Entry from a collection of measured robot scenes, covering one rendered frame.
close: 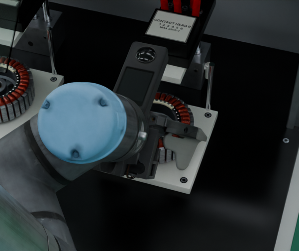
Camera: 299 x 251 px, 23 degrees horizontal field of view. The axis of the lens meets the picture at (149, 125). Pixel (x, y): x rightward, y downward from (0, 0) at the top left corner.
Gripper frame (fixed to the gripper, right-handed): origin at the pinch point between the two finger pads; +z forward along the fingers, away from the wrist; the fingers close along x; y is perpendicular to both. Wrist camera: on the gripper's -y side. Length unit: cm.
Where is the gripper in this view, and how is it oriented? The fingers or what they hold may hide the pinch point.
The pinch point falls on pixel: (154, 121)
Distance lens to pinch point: 100.5
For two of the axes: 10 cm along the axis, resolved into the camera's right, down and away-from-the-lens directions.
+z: 2.0, 0.6, 9.8
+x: 9.5, 2.3, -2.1
